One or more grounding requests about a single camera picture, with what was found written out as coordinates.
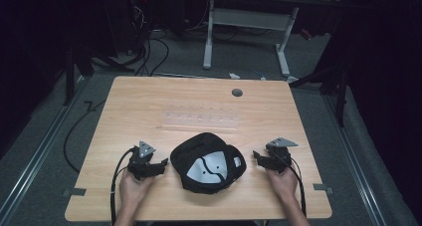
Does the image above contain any black metal stand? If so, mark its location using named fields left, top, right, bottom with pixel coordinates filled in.
left=62, top=45, right=96, bottom=108
left=288, top=65, right=349, bottom=128

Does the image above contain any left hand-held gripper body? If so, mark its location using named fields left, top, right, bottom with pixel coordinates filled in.
left=127, top=140, right=157, bottom=181

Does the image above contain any grey tape piece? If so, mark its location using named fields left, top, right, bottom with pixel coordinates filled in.
left=62, top=187, right=88, bottom=198
left=313, top=183, right=334, bottom=196

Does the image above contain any bundle of black cables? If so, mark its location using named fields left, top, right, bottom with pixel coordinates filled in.
left=130, top=5, right=170, bottom=78

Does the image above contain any metal floor rail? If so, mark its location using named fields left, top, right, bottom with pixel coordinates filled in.
left=0, top=76, right=92, bottom=222
left=321, top=92, right=388, bottom=226

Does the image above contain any clear tape strip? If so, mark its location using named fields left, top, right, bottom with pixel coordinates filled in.
left=161, top=111, right=241, bottom=130

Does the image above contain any hand-held gripper black cable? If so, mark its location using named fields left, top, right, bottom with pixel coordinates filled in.
left=109, top=147, right=137, bottom=226
left=288, top=162, right=308, bottom=218

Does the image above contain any white-framed wooden desk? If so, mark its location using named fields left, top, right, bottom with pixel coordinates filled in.
left=202, top=0, right=342, bottom=79

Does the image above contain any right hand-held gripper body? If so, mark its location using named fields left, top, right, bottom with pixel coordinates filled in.
left=265, top=136, right=299, bottom=174

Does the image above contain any right hand-held gripper black cable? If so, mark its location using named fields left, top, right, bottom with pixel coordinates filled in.
left=288, top=162, right=308, bottom=218

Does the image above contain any person's left hand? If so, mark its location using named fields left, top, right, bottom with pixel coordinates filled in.
left=118, top=167, right=155, bottom=205

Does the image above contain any left hand-held gripper black cable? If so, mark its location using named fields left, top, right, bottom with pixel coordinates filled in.
left=109, top=147, right=137, bottom=226

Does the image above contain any person's right hand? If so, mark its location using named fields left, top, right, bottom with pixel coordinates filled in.
left=266, top=165, right=299, bottom=203

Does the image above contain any black floor cable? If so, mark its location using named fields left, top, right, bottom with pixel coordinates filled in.
left=63, top=100, right=107, bottom=174

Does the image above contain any black baseball cap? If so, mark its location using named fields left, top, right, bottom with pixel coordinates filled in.
left=169, top=131, right=248, bottom=195

